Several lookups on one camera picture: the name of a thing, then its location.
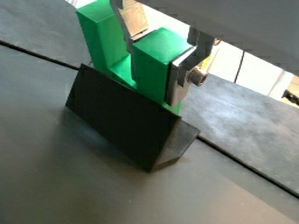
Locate green U-shaped block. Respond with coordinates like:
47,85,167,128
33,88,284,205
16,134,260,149
76,0,192,113

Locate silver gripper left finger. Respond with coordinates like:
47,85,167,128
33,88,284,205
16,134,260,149
109,0,155,53

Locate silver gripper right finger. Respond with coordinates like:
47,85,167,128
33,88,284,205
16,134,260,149
166,27,215,107

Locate black angled fixture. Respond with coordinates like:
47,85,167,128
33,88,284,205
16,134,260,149
65,65,200,172

